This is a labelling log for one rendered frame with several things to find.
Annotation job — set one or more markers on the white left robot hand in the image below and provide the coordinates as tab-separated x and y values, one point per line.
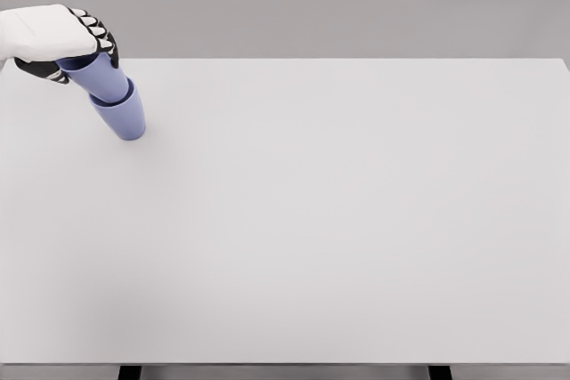
49	33

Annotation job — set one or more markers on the lavender blue plastic cup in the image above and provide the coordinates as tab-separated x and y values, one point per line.
100	79
124	117

